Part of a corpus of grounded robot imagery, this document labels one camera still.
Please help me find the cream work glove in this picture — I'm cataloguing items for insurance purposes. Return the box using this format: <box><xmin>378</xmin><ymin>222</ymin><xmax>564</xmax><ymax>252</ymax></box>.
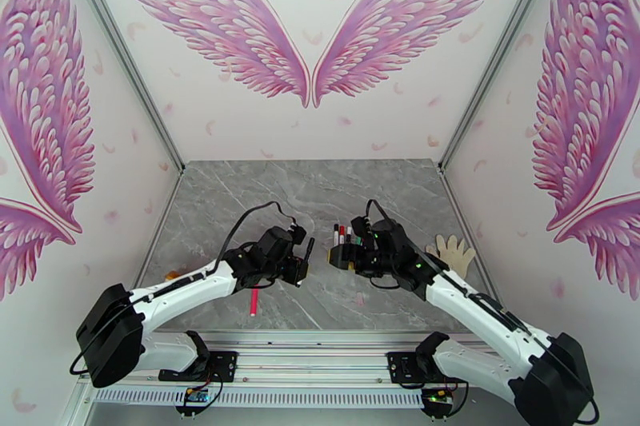
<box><xmin>425</xmin><ymin>233</ymin><xmax>477</xmax><ymax>273</ymax></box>

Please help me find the white perforated strip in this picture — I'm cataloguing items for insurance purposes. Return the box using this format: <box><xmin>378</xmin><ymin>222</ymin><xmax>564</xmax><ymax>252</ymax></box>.
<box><xmin>92</xmin><ymin>387</ymin><xmax>426</xmax><ymax>409</ymax></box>

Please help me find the right small circuit board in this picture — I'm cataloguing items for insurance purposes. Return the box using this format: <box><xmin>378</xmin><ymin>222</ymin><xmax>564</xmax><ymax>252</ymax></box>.
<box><xmin>421</xmin><ymin>388</ymin><xmax>457</xmax><ymax>419</ymax></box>

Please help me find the small circuit board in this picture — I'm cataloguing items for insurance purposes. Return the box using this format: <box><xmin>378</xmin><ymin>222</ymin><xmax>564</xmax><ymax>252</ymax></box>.
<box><xmin>421</xmin><ymin>388</ymin><xmax>457</xmax><ymax>419</ymax></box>
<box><xmin>174</xmin><ymin>388</ymin><xmax>211</xmax><ymax>416</ymax></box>

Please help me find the left small circuit board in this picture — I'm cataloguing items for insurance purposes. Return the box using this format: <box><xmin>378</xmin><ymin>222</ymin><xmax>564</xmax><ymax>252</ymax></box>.
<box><xmin>174</xmin><ymin>388</ymin><xmax>211</xmax><ymax>416</ymax></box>

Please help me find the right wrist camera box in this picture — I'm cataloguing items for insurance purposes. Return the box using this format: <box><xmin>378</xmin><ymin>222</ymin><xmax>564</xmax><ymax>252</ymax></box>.
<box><xmin>350</xmin><ymin>214</ymin><xmax>374</xmax><ymax>241</ymax></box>

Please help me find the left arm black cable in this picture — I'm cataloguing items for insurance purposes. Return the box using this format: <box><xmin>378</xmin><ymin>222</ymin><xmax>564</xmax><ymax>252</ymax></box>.
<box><xmin>212</xmin><ymin>201</ymin><xmax>296</xmax><ymax>276</ymax></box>

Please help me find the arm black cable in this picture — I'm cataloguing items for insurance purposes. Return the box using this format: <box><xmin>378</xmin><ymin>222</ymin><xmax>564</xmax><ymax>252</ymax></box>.
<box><xmin>212</xmin><ymin>201</ymin><xmax>296</xmax><ymax>276</ymax></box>
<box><xmin>366</xmin><ymin>198</ymin><xmax>451</xmax><ymax>271</ymax></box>

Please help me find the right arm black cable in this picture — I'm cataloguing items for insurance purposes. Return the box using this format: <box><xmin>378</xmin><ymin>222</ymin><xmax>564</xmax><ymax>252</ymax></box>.
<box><xmin>366</xmin><ymin>198</ymin><xmax>451</xmax><ymax>271</ymax></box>

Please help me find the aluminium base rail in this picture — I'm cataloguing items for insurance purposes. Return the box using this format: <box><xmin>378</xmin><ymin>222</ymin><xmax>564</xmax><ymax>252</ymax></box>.
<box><xmin>77</xmin><ymin>331</ymin><xmax>556</xmax><ymax>387</ymax></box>

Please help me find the aluminium table edge rail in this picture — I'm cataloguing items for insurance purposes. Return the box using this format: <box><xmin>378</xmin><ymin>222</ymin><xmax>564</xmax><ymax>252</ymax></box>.
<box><xmin>132</xmin><ymin>170</ymin><xmax>187</xmax><ymax>291</ymax></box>
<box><xmin>438</xmin><ymin>170</ymin><xmax>501</xmax><ymax>303</ymax></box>

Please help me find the aluminium corner post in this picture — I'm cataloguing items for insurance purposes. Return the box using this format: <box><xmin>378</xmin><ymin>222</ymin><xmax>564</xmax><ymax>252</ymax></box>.
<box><xmin>54</xmin><ymin>0</ymin><xmax>187</xmax><ymax>175</ymax></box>
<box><xmin>438</xmin><ymin>0</ymin><xmax>571</xmax><ymax>175</ymax></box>

